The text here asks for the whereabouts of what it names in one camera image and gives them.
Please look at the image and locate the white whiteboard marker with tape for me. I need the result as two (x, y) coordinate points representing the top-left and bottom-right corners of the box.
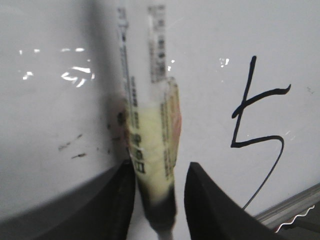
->
(115, 0), (181, 240)

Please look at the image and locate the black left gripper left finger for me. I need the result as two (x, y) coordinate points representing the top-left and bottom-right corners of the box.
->
(0, 160), (136, 240)

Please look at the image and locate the grey aluminium whiteboard frame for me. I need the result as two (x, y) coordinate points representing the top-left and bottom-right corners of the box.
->
(254, 183), (320, 232)

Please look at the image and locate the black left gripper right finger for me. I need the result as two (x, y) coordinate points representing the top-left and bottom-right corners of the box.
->
(184, 162), (284, 240)

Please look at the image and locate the white whiteboard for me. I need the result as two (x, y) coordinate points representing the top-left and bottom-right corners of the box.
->
(0, 0), (320, 221)

